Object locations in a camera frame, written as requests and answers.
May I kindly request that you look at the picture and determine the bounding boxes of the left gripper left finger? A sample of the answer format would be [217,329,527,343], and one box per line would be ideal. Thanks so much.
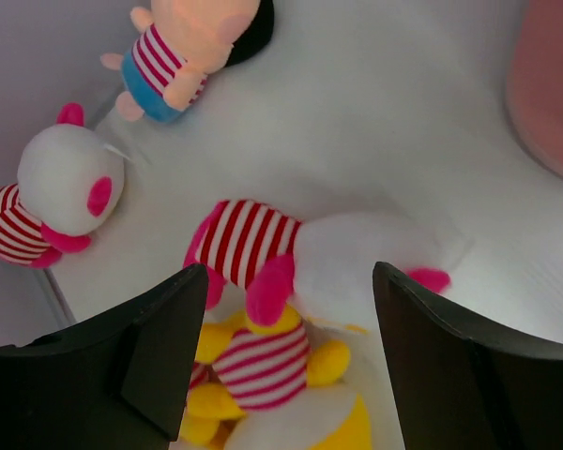
[0,265,208,449]

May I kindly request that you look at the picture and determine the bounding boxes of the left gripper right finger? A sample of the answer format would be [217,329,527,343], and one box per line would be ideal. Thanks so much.
[373,262,563,449]

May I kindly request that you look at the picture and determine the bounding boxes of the small boy plush doll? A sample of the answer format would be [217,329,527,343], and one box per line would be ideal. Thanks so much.
[100,0,275,124]

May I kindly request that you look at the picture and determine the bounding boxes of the pink three-tier shelf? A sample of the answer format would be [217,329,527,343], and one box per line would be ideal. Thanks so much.
[506,0,563,177]

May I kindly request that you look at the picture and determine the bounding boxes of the yellow plush left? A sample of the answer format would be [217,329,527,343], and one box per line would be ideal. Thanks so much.
[188,362,210,391]

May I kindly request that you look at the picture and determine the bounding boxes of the yellow plush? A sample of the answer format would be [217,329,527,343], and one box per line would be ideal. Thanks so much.
[179,307,373,449]
[188,362,210,391]

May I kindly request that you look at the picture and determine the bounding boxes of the yellow plush right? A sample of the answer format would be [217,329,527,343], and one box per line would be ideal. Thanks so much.
[179,307,373,449]

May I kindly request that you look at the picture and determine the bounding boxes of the white pink plush glasses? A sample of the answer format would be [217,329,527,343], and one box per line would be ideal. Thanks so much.
[184,199,468,333]

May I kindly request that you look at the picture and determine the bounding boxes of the white pink plush far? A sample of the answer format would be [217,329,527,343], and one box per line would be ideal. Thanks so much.
[0,103,126,269]

